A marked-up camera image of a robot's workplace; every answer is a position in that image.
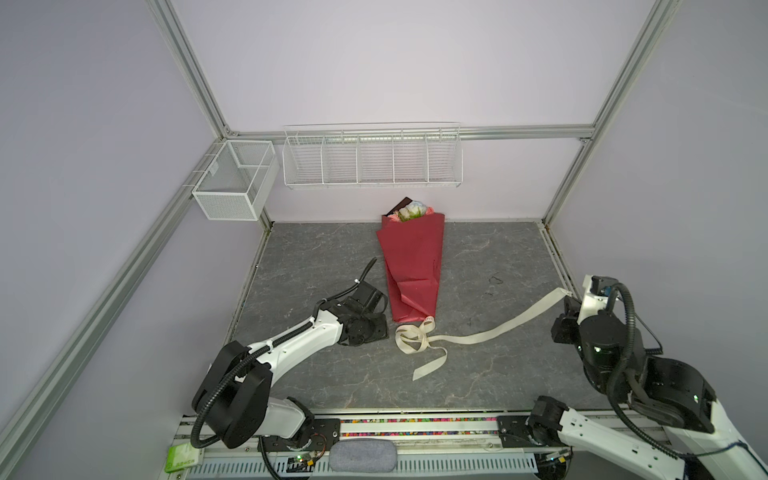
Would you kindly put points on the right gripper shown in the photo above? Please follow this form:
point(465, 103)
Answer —
point(570, 319)

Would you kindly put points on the cream ribbon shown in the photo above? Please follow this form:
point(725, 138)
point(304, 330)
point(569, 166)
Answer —
point(412, 339)

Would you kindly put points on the white mesh box basket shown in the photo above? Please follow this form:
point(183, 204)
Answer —
point(237, 182)

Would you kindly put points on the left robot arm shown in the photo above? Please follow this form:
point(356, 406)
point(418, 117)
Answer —
point(234, 401)

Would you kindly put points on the green white packet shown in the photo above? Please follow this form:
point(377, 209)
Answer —
point(182, 456)

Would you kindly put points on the red wrapping paper sheet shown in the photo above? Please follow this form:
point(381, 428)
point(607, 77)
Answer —
point(412, 252)

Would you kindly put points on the grey foam pad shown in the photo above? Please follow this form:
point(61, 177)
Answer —
point(364, 455)

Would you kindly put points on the white wire shelf basket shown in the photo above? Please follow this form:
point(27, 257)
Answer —
point(420, 154)

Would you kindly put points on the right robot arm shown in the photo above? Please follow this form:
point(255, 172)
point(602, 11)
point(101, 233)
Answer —
point(676, 427)

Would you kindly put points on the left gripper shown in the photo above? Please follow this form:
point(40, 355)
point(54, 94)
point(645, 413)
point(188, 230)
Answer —
point(381, 330)

